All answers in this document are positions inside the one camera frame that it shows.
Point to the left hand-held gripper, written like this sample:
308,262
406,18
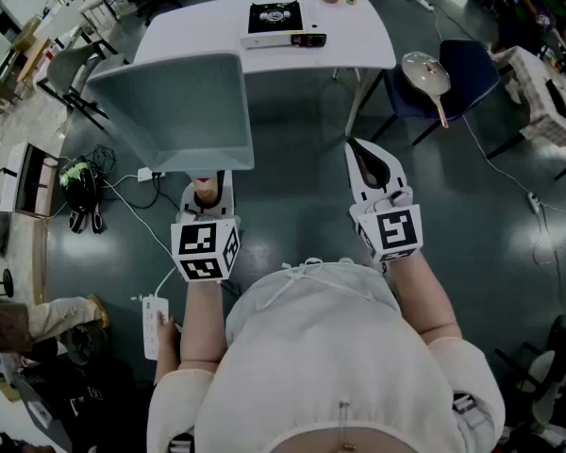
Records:
198,239

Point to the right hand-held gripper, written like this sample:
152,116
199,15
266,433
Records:
396,231

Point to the grey rectangular tray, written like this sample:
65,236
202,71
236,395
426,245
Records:
184,111

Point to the person's left forearm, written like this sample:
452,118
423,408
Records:
203,323

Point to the person's right forearm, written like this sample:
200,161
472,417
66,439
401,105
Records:
424,300

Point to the white power strip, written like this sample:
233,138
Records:
146,174
534,202
154,328
424,4

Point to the round pan with lid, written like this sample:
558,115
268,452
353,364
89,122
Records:
425,76

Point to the black green gear bundle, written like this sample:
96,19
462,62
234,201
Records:
78,182

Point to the dark blue chair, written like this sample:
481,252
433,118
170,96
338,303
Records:
471,73

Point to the white table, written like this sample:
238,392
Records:
354,36

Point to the person's white blouse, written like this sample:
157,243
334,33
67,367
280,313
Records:
330,347

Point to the table with checkered cloth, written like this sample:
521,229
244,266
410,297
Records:
533,83

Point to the grey chair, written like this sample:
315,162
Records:
68,66

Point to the white open box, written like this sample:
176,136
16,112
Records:
14,177

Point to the white chair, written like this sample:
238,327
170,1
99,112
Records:
544,371

